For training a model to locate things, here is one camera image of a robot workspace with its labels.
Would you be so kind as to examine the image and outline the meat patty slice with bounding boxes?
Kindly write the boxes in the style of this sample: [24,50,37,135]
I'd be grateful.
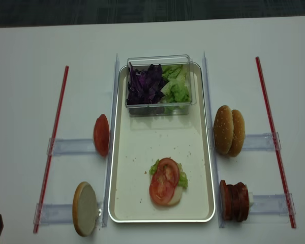
[219,180,232,221]

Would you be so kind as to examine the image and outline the green lettuce in box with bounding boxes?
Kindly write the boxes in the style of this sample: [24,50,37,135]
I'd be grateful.
[160,65,191,103]

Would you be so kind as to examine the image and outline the upper tomato slice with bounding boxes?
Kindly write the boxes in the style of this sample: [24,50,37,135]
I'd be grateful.
[157,158,179,186]

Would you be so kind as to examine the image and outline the tomato slice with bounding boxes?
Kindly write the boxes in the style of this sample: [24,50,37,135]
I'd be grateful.
[149,172,175,206]
[157,158,179,186]

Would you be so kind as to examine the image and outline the tomato half on left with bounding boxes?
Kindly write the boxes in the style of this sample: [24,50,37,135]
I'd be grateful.
[93,114,110,157]

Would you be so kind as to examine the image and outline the lettuce leaf on bread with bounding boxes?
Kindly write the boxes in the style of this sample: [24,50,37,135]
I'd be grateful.
[149,159,188,189]

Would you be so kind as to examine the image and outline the lower tomato slice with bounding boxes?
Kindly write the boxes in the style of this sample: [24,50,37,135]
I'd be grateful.
[149,172,175,206]

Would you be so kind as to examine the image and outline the bottom bread slice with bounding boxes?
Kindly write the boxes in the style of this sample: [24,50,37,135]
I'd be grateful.
[168,184,184,206]

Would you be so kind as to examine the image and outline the stack of meat patties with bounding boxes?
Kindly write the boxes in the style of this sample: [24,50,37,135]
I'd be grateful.
[227,182,250,222]

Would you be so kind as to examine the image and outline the white cheese slice block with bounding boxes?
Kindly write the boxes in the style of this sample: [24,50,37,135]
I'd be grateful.
[246,186,254,208]

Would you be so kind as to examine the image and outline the white rectangular metal tray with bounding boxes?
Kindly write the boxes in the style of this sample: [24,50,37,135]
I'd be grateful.
[108,64,216,223]

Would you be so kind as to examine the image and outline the purple cabbage shreds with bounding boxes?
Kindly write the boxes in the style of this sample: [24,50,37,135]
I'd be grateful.
[127,63,166,105]

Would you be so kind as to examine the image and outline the clear plastic salad box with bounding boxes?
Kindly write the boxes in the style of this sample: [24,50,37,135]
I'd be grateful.
[125,54,196,116]

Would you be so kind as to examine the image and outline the sesame bun left piece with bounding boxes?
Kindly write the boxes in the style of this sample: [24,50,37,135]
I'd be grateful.
[213,105,234,155]

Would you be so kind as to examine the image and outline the sesame bun piece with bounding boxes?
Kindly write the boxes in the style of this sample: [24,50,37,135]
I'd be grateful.
[228,110,245,157]
[213,105,234,155]

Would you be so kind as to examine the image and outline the sesame bun right piece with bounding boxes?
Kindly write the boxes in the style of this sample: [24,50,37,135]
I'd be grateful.
[228,110,245,157]

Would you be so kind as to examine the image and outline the upper left clear holder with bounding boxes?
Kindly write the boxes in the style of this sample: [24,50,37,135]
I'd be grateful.
[47,138,96,156]

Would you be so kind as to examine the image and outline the clear holder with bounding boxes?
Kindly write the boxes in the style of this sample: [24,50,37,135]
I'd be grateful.
[242,132,281,151]
[47,138,96,156]
[33,203,73,225]
[249,194,295,215]

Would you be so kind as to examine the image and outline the bun half on left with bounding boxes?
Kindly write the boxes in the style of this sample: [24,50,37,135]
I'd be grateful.
[72,181,98,237]

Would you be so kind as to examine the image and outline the upper right clear holder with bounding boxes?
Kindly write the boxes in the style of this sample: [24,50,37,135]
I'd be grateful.
[242,132,281,151]

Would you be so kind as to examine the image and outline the left red straw strip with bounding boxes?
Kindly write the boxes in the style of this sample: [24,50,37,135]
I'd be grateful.
[33,66,69,234]

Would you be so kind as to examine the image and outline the red straw strip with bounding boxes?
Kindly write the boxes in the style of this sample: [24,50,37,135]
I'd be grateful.
[255,56,296,229]
[33,66,69,234]

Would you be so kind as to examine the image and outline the lower left clear holder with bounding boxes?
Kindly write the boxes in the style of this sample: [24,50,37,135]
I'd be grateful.
[33,203,73,225]

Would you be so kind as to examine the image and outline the right red straw strip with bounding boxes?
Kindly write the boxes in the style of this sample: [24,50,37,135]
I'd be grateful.
[255,56,296,229]

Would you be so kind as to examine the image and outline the lower right clear holder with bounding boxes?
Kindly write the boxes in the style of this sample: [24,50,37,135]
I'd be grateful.
[249,194,295,215]

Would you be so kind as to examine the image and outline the right clear vertical rail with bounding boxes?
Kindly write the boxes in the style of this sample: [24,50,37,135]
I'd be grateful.
[202,50,225,228]

